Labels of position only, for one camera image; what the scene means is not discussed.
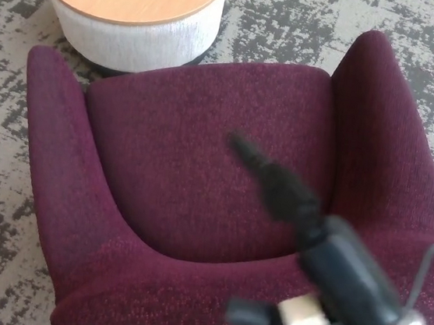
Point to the purple upholstered swivel armchair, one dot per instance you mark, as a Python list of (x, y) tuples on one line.
[(186, 159)]

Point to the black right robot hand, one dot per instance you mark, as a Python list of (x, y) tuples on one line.
[(345, 279)]

